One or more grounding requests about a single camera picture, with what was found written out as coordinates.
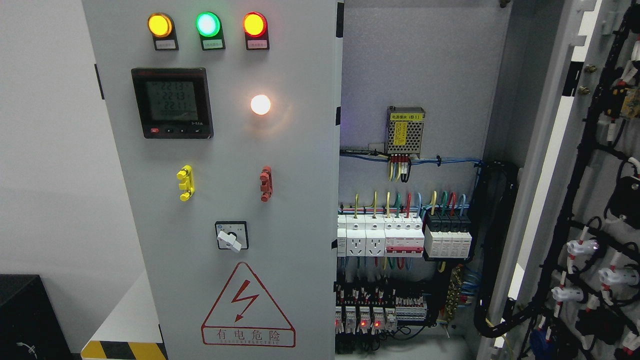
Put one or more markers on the grey cabinet door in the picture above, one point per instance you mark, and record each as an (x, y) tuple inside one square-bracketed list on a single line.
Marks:
[(290, 236), (568, 280)]

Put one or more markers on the red terminal clip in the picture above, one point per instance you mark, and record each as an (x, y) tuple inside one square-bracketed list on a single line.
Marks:
[(266, 183)]

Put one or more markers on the white socket breaker row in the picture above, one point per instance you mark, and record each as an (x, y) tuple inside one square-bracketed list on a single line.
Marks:
[(380, 235)]

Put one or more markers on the white glowing indicator lamp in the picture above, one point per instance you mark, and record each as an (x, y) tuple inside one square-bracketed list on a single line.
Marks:
[(260, 104)]

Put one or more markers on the perforated metal power supply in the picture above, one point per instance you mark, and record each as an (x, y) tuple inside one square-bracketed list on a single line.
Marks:
[(405, 126)]

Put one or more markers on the yellow terminal clip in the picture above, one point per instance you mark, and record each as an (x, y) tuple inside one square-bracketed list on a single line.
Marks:
[(185, 177)]

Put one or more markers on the lower relay terminal row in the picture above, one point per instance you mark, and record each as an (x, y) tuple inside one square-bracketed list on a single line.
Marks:
[(373, 308)]

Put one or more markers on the black surge protector block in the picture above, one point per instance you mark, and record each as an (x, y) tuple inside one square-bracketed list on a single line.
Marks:
[(447, 237)]

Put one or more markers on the grey cabinet body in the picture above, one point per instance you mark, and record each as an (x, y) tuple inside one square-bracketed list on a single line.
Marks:
[(461, 61)]

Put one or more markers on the red electric warning sticker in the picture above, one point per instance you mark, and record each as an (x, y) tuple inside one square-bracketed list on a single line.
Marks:
[(246, 314)]

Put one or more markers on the black digital power meter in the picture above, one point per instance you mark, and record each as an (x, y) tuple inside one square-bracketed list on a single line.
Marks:
[(173, 103)]

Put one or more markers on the red indicator lamp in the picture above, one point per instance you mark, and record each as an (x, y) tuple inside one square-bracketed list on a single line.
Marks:
[(255, 27)]

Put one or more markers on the green indicator lamp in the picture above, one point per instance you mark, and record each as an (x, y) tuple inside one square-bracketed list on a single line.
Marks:
[(210, 30)]

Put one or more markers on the yellow indicator lamp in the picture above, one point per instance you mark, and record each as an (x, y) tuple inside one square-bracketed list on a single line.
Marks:
[(163, 33)]

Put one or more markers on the black box at left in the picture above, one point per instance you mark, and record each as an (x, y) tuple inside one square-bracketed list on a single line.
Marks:
[(29, 329)]

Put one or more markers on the white rotary selector switch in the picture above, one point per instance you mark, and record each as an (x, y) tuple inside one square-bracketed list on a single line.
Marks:
[(232, 235)]

